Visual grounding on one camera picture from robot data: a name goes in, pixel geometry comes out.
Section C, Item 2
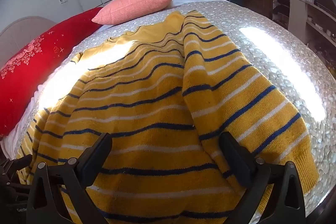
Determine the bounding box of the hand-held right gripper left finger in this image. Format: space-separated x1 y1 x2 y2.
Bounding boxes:
26 133 113 224

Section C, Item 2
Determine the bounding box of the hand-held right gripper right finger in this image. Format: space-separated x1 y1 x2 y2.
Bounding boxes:
219 132 306 224

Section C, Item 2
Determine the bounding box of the yellow striped knit sweater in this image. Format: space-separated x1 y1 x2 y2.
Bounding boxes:
16 10 320 224

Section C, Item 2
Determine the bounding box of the red embroidered pillow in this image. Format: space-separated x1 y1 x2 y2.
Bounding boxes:
0 7 104 139

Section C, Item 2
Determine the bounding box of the grey spotted bedspread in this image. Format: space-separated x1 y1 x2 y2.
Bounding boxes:
14 0 334 222

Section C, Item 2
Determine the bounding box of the grey padded headboard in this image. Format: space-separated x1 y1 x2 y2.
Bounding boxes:
0 16 57 67

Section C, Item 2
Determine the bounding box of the pink knit pillow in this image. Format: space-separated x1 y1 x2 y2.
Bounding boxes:
92 0 177 25

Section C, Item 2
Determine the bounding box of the cluttered shelf unit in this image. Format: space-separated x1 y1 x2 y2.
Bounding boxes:
270 0 336 62

